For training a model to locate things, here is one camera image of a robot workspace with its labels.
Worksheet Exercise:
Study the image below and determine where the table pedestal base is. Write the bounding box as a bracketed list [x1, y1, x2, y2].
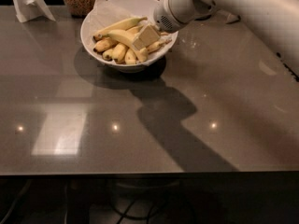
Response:
[90, 177, 194, 224]

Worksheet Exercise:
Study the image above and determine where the small yellow banana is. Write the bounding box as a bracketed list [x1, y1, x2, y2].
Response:
[112, 43, 128, 63]
[102, 48, 113, 61]

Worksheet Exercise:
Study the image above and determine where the white paper stand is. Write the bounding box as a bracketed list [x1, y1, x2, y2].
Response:
[226, 14, 241, 24]
[13, 0, 55, 23]

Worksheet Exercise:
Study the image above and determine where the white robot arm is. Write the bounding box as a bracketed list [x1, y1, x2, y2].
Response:
[150, 0, 299, 75]

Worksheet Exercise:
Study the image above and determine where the small yellow banana bottom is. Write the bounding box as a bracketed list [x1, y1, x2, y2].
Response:
[102, 48, 113, 61]

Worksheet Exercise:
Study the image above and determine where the small yellow banana centre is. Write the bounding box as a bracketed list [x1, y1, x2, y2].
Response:
[112, 43, 128, 63]

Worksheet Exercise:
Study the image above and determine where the black floor cable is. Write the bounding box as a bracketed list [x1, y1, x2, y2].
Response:
[0, 179, 36, 224]

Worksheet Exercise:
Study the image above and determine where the white paper stand right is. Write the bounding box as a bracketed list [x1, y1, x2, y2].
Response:
[226, 14, 241, 24]

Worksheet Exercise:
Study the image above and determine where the small lower right banana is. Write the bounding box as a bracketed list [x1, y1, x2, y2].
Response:
[147, 39, 171, 54]

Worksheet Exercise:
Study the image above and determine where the long top yellow banana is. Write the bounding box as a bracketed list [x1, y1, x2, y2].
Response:
[93, 17, 147, 41]

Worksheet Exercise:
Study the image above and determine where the white paper liner in bowl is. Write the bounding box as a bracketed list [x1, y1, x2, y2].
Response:
[90, 0, 126, 29]

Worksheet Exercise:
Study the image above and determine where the white ceramic bowl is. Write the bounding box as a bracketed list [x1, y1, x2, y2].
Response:
[80, 0, 179, 74]

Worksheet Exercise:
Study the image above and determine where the small left spotted banana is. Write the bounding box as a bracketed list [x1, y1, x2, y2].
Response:
[93, 38, 118, 53]

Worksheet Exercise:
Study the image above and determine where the large front yellow banana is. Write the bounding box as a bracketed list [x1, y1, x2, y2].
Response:
[104, 29, 149, 63]

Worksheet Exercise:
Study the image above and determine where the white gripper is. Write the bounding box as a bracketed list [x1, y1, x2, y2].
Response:
[133, 0, 215, 49]

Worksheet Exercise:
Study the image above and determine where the white paper stand left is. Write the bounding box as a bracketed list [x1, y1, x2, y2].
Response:
[13, 0, 55, 23]

